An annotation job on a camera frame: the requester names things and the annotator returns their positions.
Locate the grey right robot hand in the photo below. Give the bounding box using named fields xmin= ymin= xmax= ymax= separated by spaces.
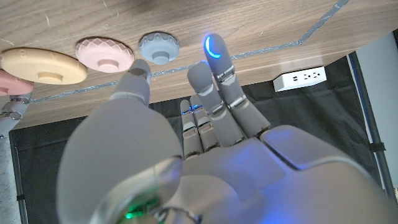
xmin=0 ymin=92 xmax=32 ymax=138

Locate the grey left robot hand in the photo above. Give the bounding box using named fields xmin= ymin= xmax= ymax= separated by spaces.
xmin=55 ymin=32 xmax=398 ymax=224

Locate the red toy disc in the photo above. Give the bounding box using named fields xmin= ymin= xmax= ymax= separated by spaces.
xmin=0 ymin=70 xmax=34 ymax=96

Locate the large orange toy disc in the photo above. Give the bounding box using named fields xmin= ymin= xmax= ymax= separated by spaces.
xmin=0 ymin=47 xmax=88 ymax=85

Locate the pink toy disc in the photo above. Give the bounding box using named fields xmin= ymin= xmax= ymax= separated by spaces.
xmin=75 ymin=37 xmax=135 ymax=73

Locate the small grey toy disc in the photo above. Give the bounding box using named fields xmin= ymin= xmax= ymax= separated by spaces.
xmin=138 ymin=31 xmax=180 ymax=65

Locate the black curtain backdrop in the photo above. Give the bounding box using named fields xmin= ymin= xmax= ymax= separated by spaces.
xmin=9 ymin=29 xmax=398 ymax=224

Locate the white power strip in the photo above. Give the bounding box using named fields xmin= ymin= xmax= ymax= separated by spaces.
xmin=272 ymin=66 xmax=328 ymax=93

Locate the black backdrop pole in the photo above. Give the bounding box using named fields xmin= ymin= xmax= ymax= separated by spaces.
xmin=348 ymin=51 xmax=397 ymax=203

